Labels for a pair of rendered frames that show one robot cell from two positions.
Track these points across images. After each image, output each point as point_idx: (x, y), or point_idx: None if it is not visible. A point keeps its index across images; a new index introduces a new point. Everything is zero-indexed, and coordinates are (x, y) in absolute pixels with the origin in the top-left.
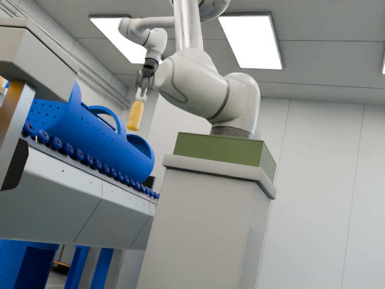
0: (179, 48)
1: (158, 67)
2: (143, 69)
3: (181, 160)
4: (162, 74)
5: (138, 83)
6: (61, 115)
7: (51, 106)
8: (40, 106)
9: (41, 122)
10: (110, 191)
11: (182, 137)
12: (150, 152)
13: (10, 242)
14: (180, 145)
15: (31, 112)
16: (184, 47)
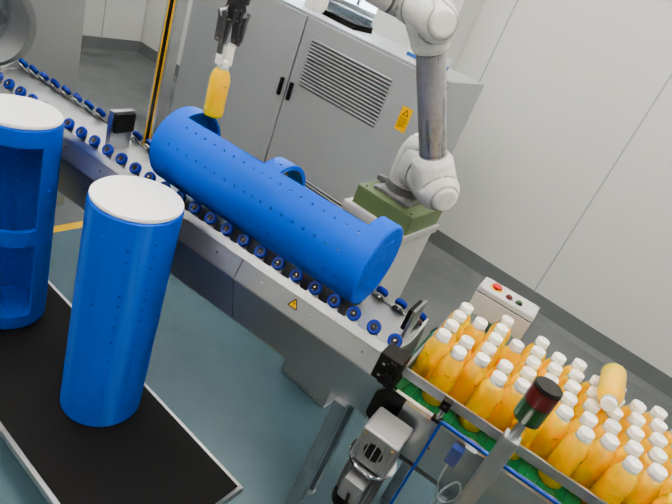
0: (439, 152)
1: (443, 194)
2: (232, 7)
3: (410, 238)
4: (447, 202)
5: (225, 37)
6: (390, 266)
7: (387, 264)
8: (381, 269)
9: (378, 280)
10: None
11: (413, 221)
12: (219, 132)
13: (144, 340)
14: (410, 228)
15: (374, 279)
16: (444, 153)
